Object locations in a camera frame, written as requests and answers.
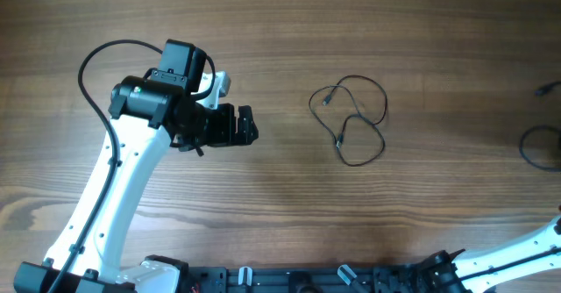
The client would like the black usb cable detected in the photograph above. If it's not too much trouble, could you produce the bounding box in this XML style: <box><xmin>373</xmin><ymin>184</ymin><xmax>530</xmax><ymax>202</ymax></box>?
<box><xmin>518</xmin><ymin>81</ymin><xmax>561</xmax><ymax>173</ymax></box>
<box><xmin>308</xmin><ymin>74</ymin><xmax>389</xmax><ymax>168</ymax></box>

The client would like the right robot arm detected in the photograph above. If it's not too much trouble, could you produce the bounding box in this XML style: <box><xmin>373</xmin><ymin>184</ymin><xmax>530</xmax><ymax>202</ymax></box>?
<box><xmin>413</xmin><ymin>216</ymin><xmax>560</xmax><ymax>293</ymax></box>

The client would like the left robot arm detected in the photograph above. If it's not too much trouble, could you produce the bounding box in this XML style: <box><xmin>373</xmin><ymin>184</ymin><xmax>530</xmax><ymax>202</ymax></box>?
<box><xmin>13</xmin><ymin>39</ymin><xmax>259</xmax><ymax>292</ymax></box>

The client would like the left camera black cable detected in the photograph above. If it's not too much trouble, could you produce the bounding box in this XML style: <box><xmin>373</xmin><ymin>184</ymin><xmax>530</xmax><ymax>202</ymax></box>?
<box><xmin>46</xmin><ymin>39</ymin><xmax>217</xmax><ymax>293</ymax></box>

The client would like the camera black cable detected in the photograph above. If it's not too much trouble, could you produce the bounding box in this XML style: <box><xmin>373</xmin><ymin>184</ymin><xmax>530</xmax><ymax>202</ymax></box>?
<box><xmin>46</xmin><ymin>39</ymin><xmax>217</xmax><ymax>293</ymax></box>
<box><xmin>455</xmin><ymin>244</ymin><xmax>561</xmax><ymax>283</ymax></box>

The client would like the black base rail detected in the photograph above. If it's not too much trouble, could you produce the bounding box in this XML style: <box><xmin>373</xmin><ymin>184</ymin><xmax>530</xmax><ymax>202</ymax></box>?
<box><xmin>106</xmin><ymin>264</ymin><xmax>496</xmax><ymax>293</ymax></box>

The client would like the right camera black cable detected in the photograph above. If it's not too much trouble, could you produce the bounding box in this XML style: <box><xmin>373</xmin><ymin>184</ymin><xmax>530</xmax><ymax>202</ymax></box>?
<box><xmin>455</xmin><ymin>244</ymin><xmax>561</xmax><ymax>283</ymax></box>

